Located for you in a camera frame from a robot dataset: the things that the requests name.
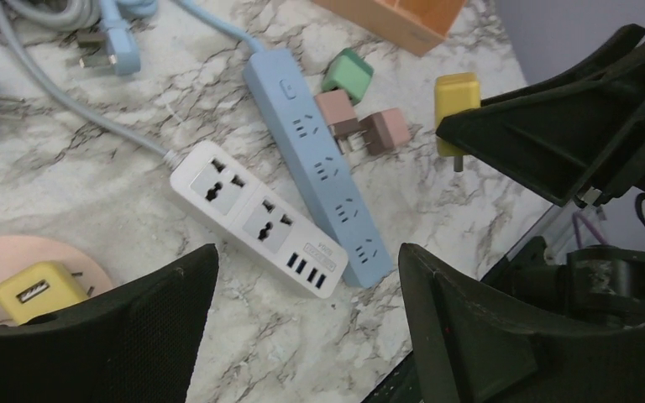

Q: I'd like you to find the green charger plug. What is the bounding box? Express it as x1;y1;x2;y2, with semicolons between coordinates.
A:
321;48;374;105

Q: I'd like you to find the pink charger plug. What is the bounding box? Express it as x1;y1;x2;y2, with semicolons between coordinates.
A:
360;107;412;156
314;89;362;154

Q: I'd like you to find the yellow charger plug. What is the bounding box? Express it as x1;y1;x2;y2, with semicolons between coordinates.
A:
0;261;88;325
434;72;480;173

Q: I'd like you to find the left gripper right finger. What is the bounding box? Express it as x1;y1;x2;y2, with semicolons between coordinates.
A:
398;243;645;402

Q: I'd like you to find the grey power cable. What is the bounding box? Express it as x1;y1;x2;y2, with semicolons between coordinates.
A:
0;0;181;168

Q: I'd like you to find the light blue power cable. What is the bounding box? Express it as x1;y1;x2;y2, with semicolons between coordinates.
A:
75;0;268;78

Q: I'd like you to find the orange file organizer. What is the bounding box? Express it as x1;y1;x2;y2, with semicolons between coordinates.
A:
313;0;466;57

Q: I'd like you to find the yellow charger plug front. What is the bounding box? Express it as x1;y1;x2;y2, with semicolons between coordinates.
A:
434;72;480;173

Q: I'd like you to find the blue long power strip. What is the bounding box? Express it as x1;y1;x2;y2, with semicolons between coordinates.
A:
243;49;394;288

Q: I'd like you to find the yellow charger plug back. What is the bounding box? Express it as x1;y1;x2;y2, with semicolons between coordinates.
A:
0;261;88;325

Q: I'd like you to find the pink round power strip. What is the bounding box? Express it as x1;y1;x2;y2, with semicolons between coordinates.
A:
0;235;113;326

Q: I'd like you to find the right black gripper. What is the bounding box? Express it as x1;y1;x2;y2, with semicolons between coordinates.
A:
436;24;645;207

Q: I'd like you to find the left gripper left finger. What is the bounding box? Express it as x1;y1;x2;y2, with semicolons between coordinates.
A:
0;244;219;402

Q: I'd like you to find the white power strip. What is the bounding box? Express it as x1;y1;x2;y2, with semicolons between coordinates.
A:
169;141;349;299

